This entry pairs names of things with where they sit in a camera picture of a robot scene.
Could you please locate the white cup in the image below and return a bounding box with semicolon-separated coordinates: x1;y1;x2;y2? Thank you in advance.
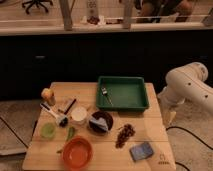
71;107;87;124

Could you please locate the white handled brush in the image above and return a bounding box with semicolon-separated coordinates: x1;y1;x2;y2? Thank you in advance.
40;103;68;127

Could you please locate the bunch of dark grapes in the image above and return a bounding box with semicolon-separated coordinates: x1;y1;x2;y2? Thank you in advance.
115;124;135;148

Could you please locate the orange bowl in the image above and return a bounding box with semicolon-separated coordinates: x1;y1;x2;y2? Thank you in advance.
61;136;93;171

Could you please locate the black marker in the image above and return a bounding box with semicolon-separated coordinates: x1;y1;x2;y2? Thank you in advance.
64;99;76;115

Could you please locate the green leaf vegetable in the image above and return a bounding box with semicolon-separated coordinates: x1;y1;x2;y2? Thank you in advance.
56;127;75;154

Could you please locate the green plastic tray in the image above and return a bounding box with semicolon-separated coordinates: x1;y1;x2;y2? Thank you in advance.
96;76;149;112

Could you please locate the black floor cable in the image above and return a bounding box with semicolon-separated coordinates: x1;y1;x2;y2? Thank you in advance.
165;125;213;171

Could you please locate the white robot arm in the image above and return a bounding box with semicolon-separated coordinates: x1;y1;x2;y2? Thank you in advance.
157;62;213;126

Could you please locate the wooden table post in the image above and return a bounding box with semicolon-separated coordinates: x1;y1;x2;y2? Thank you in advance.
59;0;72;31
123;0;134;29

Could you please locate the seated person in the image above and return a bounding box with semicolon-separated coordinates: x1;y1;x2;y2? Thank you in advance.
134;0;192;23

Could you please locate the office chair base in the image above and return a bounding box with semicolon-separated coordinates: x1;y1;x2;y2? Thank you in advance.
22;0;53;14

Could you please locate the green cup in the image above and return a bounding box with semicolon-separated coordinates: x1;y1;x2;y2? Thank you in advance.
40;123;55;139

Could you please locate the dark bowl with cloth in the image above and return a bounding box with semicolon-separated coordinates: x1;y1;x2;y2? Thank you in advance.
88;111;113;134

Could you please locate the wooden table post right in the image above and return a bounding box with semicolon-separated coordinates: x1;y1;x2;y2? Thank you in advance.
123;0;134;29

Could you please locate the blue sponge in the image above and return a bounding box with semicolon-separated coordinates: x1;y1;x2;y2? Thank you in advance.
130;142;154;162

